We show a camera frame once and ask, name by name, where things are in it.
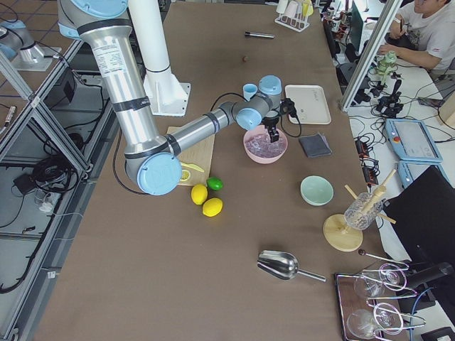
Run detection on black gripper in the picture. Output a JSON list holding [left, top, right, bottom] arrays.
[[263, 110, 280, 143]]

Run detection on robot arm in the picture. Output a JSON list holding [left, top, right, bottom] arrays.
[[58, 1, 282, 195]]

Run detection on pink bowl of ice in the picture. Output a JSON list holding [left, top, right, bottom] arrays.
[[243, 125, 288, 164]]

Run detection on light blue plastic cup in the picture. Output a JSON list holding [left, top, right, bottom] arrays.
[[242, 83, 258, 101]]

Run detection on pink plastic cup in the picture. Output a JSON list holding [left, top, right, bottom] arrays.
[[284, 1, 299, 18]]

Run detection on white plastic cup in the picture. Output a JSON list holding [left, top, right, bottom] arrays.
[[276, 0, 288, 14]]

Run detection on yellow plastic cup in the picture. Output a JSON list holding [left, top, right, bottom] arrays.
[[302, 0, 314, 16]]

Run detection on steel ice scoop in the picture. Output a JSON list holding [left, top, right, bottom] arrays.
[[257, 250, 326, 282]]

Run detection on grey folded cloth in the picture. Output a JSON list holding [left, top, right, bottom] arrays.
[[299, 132, 332, 158]]

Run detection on cream rabbit tray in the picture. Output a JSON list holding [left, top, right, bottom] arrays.
[[285, 85, 331, 125]]

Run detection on mint green bowl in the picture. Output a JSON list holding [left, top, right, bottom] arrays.
[[300, 175, 334, 206]]

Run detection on wooden cutting board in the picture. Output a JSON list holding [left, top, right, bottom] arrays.
[[178, 135, 215, 186]]

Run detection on green lime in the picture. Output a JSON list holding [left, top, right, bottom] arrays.
[[206, 177, 224, 191]]

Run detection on yellow plastic knife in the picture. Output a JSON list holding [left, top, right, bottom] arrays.
[[181, 162, 205, 173]]

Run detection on whole yellow lemon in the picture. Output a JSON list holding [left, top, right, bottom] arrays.
[[191, 184, 208, 205], [202, 197, 223, 217]]

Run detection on lemon half lower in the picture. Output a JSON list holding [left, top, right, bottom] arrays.
[[180, 169, 191, 183]]

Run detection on clear textured glass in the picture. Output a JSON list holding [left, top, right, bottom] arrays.
[[344, 193, 383, 231]]

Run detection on wooden glass drying stand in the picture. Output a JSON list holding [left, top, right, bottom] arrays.
[[323, 169, 396, 251]]

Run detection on blue teach pendant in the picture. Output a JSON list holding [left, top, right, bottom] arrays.
[[385, 119, 443, 163], [397, 161, 444, 189]]

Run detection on black monitor near corner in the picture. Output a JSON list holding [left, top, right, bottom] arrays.
[[385, 166, 454, 264]]

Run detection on person in white shirt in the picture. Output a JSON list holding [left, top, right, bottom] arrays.
[[378, 0, 454, 71]]

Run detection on wine glass rack tray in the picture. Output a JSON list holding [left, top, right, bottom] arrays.
[[334, 261, 426, 340]]

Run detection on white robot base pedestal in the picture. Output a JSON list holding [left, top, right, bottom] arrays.
[[128, 0, 191, 117]]

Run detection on white wire cup rack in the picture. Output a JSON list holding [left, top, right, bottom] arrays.
[[274, 0, 310, 33]]

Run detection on aluminium frame post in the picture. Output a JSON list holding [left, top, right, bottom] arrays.
[[339, 0, 402, 114]]

